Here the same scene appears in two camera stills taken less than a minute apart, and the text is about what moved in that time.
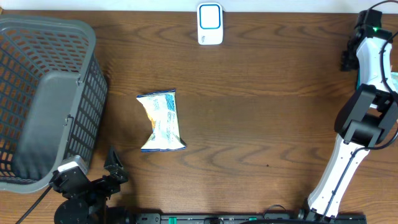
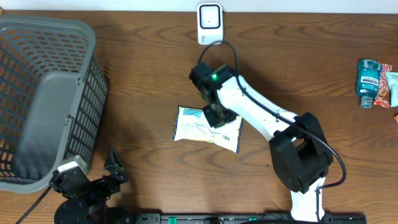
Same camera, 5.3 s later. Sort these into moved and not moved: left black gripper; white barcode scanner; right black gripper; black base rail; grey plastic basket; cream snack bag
Moved: cream snack bag; right black gripper
Not moved: white barcode scanner; grey plastic basket; left black gripper; black base rail
